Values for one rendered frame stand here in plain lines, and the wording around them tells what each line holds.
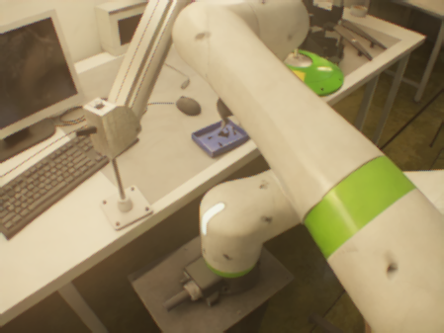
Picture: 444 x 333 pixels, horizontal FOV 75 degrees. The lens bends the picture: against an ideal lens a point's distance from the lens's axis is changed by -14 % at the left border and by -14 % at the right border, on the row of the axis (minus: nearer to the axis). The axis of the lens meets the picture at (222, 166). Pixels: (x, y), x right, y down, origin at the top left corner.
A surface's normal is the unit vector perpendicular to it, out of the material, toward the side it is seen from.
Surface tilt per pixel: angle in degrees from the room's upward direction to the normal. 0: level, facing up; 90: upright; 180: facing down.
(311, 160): 47
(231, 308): 0
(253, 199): 9
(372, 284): 71
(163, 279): 0
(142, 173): 0
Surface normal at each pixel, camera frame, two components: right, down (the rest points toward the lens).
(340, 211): -0.67, -0.13
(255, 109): -0.78, 0.06
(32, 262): 0.02, -0.73
